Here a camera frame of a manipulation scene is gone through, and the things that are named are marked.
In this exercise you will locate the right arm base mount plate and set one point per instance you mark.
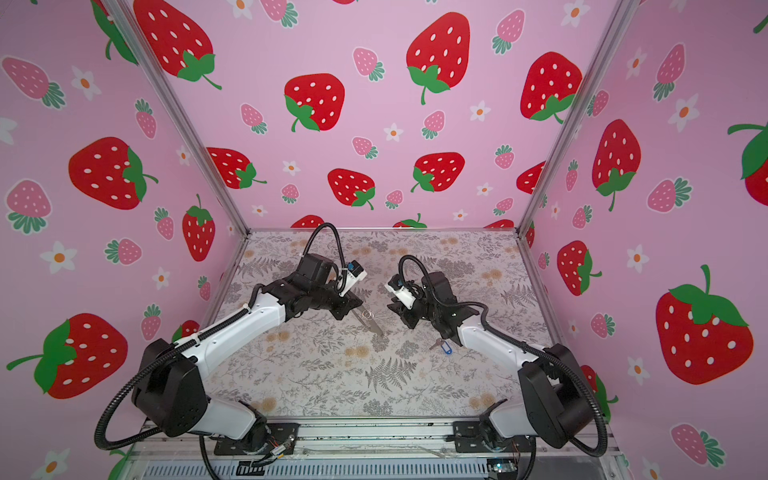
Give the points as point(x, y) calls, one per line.
point(479, 437)

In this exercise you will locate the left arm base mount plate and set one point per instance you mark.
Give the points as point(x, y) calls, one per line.
point(263, 440)

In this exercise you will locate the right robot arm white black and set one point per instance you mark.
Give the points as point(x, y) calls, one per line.
point(555, 405)

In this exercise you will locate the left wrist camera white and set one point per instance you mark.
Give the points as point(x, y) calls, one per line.
point(354, 273)

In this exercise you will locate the key with blue tag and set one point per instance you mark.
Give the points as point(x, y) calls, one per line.
point(441, 345)

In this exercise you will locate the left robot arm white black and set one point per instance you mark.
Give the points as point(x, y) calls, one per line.
point(173, 395)

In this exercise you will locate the aluminium rail frame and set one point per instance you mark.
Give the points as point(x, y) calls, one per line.
point(339, 438)

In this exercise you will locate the perforated white vent panel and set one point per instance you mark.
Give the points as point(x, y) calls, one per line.
point(432, 468)

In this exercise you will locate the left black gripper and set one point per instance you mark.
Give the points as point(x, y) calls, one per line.
point(344, 300)

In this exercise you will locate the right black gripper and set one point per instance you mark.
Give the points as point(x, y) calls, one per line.
point(405, 308)

